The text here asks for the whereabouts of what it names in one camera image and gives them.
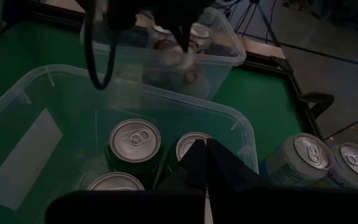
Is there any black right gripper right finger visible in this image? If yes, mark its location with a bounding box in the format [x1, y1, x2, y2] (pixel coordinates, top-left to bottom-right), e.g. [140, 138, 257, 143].
[206, 139, 272, 193]

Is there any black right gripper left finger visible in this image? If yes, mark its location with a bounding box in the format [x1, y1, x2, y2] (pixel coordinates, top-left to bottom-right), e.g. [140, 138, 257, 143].
[157, 139, 208, 194]

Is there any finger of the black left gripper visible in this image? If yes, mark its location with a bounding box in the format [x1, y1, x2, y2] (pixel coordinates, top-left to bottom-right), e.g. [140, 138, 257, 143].
[170, 24, 183, 47]
[181, 23, 195, 53]

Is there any silver Diet Coke can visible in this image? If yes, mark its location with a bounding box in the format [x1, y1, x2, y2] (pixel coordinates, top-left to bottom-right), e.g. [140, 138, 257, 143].
[147, 24, 177, 52]
[160, 45, 200, 83]
[188, 21, 213, 55]

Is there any green Sprite can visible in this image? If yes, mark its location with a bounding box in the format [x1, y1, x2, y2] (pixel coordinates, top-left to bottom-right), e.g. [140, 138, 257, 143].
[166, 131, 213, 175]
[85, 171, 145, 191]
[104, 118, 164, 187]

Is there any white blue Spindrift can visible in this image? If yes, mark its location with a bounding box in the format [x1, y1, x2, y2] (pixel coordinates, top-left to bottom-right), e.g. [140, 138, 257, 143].
[259, 133, 334, 187]
[318, 142, 358, 190]

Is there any clear plastic bin with label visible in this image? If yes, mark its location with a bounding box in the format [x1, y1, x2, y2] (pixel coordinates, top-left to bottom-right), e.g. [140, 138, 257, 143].
[0, 63, 260, 224]

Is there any white paper label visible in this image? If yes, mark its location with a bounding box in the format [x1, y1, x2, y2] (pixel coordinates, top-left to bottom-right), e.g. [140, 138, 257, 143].
[0, 108, 64, 212]

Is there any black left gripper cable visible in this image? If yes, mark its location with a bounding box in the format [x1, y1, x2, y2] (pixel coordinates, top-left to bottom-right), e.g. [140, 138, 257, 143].
[83, 0, 118, 91]

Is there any long black floor cable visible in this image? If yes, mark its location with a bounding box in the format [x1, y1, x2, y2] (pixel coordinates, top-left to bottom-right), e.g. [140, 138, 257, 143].
[253, 0, 282, 48]

